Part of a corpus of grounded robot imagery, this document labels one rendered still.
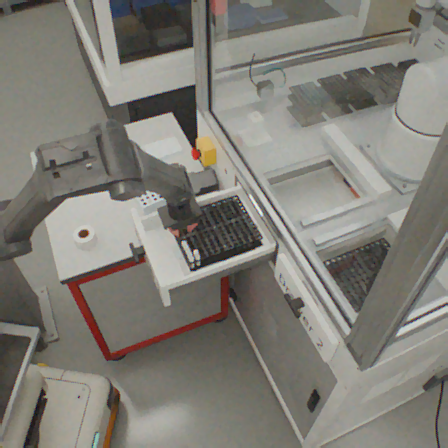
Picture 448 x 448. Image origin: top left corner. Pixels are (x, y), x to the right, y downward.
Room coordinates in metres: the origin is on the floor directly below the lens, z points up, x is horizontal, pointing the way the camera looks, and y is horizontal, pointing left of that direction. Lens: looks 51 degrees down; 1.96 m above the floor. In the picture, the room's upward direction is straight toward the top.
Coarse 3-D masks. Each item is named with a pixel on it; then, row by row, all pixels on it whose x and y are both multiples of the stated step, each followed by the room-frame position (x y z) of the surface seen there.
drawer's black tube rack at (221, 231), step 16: (208, 208) 0.91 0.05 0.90; (224, 208) 0.91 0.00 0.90; (240, 208) 0.90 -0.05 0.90; (208, 224) 0.85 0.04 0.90; (224, 224) 0.84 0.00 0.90; (240, 224) 0.84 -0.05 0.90; (176, 240) 0.81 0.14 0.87; (192, 240) 0.79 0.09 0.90; (208, 240) 0.79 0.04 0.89; (224, 240) 0.81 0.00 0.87; (240, 240) 0.81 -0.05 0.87; (256, 240) 0.79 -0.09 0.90; (208, 256) 0.73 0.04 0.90; (224, 256) 0.75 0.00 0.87
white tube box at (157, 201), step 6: (138, 198) 1.04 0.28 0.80; (144, 198) 1.04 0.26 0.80; (156, 198) 1.04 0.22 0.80; (162, 198) 1.04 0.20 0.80; (138, 204) 1.03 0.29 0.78; (144, 204) 1.02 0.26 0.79; (150, 204) 1.01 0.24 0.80; (156, 204) 1.02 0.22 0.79; (162, 204) 1.03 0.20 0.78; (144, 210) 1.00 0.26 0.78; (150, 210) 1.01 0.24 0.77
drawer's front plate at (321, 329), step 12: (276, 264) 0.72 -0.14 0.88; (288, 264) 0.69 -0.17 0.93; (276, 276) 0.71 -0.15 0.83; (288, 276) 0.66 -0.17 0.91; (288, 288) 0.65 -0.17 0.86; (300, 288) 0.61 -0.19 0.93; (312, 300) 0.58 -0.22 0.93; (300, 312) 0.59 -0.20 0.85; (312, 312) 0.55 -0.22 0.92; (312, 324) 0.54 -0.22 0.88; (324, 324) 0.51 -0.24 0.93; (312, 336) 0.52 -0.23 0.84; (324, 336) 0.49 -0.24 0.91; (324, 348) 0.48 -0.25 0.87; (324, 360) 0.46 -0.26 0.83
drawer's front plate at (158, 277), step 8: (136, 216) 0.85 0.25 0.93; (136, 224) 0.82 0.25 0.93; (136, 232) 0.85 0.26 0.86; (144, 232) 0.79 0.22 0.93; (144, 240) 0.77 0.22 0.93; (152, 256) 0.71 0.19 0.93; (152, 264) 0.69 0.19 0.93; (152, 272) 0.70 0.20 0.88; (160, 272) 0.66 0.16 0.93; (160, 280) 0.64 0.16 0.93; (160, 288) 0.62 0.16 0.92; (160, 296) 0.65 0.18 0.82; (168, 296) 0.63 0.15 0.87; (168, 304) 0.62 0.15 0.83
